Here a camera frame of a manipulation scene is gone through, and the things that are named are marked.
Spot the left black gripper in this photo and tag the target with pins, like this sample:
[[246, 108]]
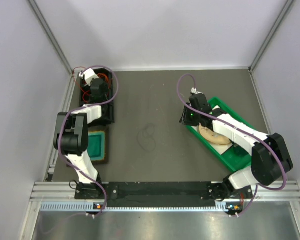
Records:
[[87, 86]]

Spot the grey slotted cable duct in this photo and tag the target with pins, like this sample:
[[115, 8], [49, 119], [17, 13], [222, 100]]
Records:
[[96, 207]]

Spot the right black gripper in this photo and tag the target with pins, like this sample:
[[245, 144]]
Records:
[[185, 120]]

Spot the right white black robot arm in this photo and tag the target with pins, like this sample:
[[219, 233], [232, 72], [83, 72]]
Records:
[[255, 158]]

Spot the white square board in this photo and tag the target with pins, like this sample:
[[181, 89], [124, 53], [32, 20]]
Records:
[[221, 149]]

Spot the beige painted ceramic plate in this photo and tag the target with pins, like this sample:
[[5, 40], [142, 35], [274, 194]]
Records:
[[213, 137]]

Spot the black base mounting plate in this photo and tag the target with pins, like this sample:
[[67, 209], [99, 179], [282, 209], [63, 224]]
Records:
[[202, 189]]

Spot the teal sponge on black tray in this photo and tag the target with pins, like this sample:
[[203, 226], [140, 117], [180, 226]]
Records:
[[98, 146]]

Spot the green plastic tray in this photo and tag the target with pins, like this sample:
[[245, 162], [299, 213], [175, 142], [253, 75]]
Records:
[[234, 158]]

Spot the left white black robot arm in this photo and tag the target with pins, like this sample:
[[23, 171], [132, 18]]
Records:
[[81, 136]]

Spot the aluminium front frame rail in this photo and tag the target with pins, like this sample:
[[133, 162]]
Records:
[[60, 191]]

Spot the black compartment organizer bin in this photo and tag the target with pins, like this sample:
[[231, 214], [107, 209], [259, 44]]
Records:
[[108, 115]]

